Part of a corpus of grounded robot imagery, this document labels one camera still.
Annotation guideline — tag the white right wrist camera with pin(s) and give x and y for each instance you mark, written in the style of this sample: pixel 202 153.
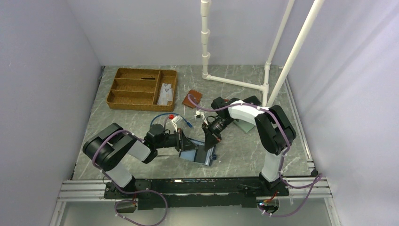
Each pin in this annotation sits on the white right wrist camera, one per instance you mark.
pixel 199 115

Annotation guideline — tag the white credit card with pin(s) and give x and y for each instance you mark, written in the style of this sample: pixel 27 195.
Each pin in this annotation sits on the white credit card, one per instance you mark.
pixel 166 86
pixel 163 100
pixel 166 93

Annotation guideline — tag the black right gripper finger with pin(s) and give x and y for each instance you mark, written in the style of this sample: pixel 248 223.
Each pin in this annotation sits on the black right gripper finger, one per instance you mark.
pixel 207 130
pixel 211 139

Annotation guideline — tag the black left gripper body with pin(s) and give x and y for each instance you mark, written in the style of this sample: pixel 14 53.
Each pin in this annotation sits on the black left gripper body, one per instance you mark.
pixel 169 141

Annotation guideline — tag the black leather card holder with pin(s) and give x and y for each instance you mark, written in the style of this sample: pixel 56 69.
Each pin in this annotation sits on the black leather card holder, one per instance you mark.
pixel 252 100

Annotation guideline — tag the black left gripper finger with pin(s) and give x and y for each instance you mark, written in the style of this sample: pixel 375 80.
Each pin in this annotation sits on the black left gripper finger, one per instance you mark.
pixel 185 144
pixel 182 137

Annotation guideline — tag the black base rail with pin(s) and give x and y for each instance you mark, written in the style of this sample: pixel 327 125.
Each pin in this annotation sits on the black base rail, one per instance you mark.
pixel 197 192

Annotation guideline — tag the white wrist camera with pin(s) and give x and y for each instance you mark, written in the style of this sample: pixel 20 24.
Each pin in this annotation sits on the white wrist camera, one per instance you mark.
pixel 175 120
pixel 199 115

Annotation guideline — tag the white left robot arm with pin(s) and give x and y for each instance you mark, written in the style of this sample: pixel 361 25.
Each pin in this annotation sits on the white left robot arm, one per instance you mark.
pixel 107 149

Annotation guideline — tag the brown leather card holder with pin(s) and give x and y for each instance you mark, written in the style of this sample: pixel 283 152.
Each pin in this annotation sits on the brown leather card holder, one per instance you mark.
pixel 192 96

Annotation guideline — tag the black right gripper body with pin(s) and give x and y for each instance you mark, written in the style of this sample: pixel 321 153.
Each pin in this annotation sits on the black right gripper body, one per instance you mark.
pixel 219 124

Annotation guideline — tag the wicker cutlery tray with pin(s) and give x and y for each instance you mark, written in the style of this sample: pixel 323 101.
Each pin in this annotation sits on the wicker cutlery tray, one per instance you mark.
pixel 129 92

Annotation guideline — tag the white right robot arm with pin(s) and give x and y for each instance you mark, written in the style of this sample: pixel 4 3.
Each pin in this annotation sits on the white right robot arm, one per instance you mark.
pixel 275 131

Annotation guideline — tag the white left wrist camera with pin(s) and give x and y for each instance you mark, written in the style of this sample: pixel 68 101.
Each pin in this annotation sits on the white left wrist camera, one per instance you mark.
pixel 175 120

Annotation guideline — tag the blue leather card holder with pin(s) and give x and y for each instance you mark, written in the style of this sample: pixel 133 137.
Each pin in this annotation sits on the blue leather card holder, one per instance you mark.
pixel 189 155

